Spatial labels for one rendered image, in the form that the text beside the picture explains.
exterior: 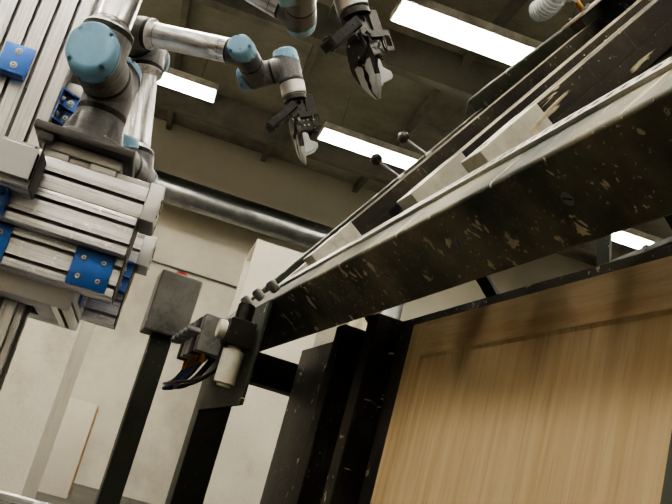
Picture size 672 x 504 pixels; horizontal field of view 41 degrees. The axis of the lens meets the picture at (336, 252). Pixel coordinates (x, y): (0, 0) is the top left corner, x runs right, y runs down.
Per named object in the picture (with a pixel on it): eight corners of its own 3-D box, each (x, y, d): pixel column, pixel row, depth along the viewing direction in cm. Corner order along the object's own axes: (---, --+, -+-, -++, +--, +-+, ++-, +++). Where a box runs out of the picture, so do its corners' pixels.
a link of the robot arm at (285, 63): (272, 58, 278) (299, 51, 277) (280, 91, 276) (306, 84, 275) (266, 49, 271) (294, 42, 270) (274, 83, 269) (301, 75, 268)
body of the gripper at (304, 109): (321, 127, 267) (313, 90, 269) (293, 131, 265) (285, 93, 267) (317, 136, 274) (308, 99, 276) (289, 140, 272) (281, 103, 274)
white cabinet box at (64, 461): (-4, 476, 705) (28, 387, 724) (69, 496, 714) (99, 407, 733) (-12, 478, 662) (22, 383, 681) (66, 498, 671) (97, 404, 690)
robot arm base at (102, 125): (53, 128, 199) (68, 89, 202) (58, 150, 214) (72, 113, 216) (120, 150, 202) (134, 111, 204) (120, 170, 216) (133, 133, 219)
